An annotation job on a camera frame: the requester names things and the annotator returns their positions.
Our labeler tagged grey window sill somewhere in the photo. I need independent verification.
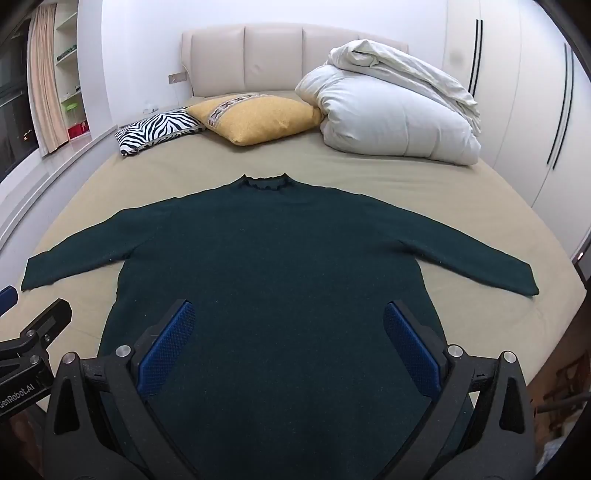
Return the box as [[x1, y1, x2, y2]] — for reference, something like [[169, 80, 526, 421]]
[[0, 127, 122, 252]]

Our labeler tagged dark window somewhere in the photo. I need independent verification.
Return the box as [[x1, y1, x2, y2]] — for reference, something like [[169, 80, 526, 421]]
[[0, 25, 40, 183]]

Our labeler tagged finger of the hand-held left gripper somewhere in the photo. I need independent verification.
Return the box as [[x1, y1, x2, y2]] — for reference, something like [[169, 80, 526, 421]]
[[0, 285, 19, 317], [0, 298, 74, 370]]

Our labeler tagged beige padded headboard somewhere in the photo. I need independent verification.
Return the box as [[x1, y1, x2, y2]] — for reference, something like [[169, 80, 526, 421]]
[[181, 24, 410, 99]]

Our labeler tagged yellow pillow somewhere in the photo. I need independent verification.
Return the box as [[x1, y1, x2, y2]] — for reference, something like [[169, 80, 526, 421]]
[[187, 92, 325, 147]]

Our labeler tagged zebra print pillow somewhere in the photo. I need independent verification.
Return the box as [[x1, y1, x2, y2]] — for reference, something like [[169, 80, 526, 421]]
[[115, 107, 208, 158]]

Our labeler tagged white wall shelf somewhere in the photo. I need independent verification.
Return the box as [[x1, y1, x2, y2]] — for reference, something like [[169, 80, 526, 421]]
[[53, 8, 89, 142]]

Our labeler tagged dark green sweater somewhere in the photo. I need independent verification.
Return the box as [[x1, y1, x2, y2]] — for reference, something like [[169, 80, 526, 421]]
[[21, 172, 540, 480]]

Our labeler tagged dark wardrobe handle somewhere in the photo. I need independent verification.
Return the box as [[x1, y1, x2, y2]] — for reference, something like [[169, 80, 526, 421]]
[[474, 19, 484, 96], [547, 42, 569, 166], [468, 18, 479, 93], [552, 48, 576, 171]]

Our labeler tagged white pillow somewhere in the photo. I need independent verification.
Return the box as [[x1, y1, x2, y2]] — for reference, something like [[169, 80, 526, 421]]
[[294, 65, 482, 166]]

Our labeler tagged cream folded blanket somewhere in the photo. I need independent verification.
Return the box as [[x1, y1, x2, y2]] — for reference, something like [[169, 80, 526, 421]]
[[325, 39, 481, 134]]

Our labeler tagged beige curtain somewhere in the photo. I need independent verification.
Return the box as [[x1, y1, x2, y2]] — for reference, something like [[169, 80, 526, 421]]
[[28, 4, 71, 156]]

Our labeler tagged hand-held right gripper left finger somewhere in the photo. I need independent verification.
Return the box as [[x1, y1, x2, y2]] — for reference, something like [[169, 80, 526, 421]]
[[41, 299, 214, 480]]

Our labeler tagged white wardrobe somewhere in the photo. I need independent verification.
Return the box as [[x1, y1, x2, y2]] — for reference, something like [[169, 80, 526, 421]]
[[442, 0, 591, 261]]

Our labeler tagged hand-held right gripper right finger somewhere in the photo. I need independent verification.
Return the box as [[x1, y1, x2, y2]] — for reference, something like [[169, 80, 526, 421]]
[[382, 300, 537, 480]]

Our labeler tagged bed with beige sheet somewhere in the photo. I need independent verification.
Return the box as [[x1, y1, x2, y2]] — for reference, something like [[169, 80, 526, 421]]
[[0, 90, 588, 416]]

